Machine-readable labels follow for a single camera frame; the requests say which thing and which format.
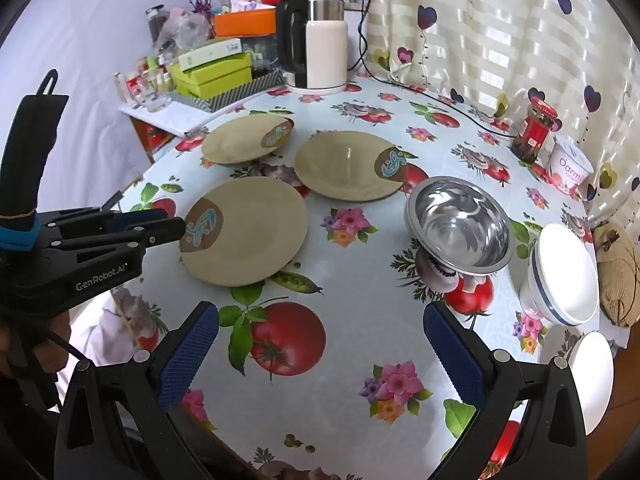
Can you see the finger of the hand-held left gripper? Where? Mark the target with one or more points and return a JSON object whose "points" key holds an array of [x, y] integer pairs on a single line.
{"points": [[142, 217], [165, 232]]}

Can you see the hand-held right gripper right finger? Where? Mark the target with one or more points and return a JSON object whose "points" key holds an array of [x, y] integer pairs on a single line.
{"points": [[455, 360]]}

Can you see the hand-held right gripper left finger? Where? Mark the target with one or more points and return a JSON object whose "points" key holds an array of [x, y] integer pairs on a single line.
{"points": [[190, 355]]}

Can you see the tan plate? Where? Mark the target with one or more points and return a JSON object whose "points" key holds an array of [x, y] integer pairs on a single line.
{"points": [[260, 240], [235, 140]]}

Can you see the white bowl with blue stripe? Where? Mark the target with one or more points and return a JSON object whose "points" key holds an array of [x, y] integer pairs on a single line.
{"points": [[592, 380], [565, 270]]}

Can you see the stainless steel bowl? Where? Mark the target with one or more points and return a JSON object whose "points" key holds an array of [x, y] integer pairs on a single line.
{"points": [[460, 220]]}

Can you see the beige plate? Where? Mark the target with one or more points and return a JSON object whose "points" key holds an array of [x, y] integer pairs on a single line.
{"points": [[340, 170]]}

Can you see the person's left hand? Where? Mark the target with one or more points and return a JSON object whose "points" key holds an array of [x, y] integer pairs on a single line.
{"points": [[60, 332]]}

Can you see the white paper sheet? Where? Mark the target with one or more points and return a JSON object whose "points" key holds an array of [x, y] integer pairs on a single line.
{"points": [[160, 120]]}

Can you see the printed vegetable and flower tablecloth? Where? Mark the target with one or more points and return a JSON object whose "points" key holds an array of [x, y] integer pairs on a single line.
{"points": [[360, 270]]}

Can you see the cluster of small bottles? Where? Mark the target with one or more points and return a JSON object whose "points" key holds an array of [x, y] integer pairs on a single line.
{"points": [[145, 85]]}

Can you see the green box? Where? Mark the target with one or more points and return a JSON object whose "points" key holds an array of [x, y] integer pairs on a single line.
{"points": [[220, 72], [215, 91]]}

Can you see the black and white striped tray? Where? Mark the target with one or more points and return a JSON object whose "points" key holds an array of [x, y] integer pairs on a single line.
{"points": [[235, 101]]}

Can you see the wooden cabinet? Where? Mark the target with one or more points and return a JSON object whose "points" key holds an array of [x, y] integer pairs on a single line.
{"points": [[627, 370]]}

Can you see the flat white box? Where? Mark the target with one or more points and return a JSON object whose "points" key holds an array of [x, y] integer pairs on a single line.
{"points": [[210, 55]]}

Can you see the clear plastic bag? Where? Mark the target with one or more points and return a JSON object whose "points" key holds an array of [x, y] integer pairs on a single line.
{"points": [[182, 27]]}

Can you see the glass jar with dark lid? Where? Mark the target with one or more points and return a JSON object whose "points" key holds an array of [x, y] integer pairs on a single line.
{"points": [[156, 22]]}

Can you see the white kettle base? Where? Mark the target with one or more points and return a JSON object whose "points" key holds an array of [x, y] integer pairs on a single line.
{"points": [[315, 91]]}

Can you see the orange box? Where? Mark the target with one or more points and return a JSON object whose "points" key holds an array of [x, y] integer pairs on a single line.
{"points": [[245, 22]]}

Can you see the white and pink yogurt cup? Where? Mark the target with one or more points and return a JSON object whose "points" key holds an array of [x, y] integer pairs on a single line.
{"points": [[567, 170]]}

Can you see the glass jar with red label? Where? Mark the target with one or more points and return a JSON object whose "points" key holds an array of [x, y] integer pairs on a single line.
{"points": [[532, 132]]}

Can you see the white and steel electric kettle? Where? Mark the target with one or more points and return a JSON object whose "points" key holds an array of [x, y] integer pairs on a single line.
{"points": [[325, 50]]}

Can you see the cream curtain with heart print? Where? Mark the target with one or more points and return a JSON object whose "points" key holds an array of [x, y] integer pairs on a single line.
{"points": [[500, 35]]}

